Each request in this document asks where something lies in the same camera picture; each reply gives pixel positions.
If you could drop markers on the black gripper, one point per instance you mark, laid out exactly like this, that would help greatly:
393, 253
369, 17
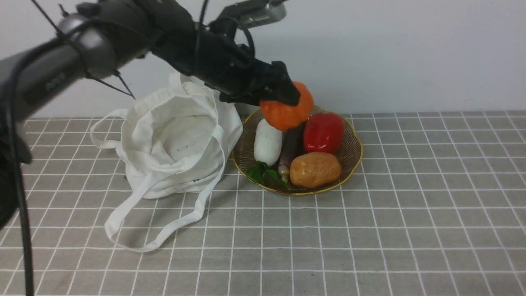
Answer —
237, 74

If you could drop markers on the orange pumpkin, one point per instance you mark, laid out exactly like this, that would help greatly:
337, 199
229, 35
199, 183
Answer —
284, 117

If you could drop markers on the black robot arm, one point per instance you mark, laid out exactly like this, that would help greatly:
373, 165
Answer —
103, 36

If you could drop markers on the white cloth tote bag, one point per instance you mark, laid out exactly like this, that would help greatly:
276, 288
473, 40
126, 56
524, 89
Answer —
175, 140

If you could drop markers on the dark purple eggplant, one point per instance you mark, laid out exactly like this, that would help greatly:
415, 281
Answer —
291, 148

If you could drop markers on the red bell pepper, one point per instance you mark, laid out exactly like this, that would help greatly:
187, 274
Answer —
324, 132

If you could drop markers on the white radish with leaves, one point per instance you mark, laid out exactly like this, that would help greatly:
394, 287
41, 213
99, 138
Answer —
266, 152

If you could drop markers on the brown potato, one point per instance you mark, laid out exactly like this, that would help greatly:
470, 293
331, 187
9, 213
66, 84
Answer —
314, 170

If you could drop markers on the gold rimmed wicker basket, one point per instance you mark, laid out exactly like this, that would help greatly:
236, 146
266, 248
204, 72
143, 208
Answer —
350, 156

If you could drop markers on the grey checkered tablecloth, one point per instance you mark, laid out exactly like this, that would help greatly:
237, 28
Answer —
437, 208

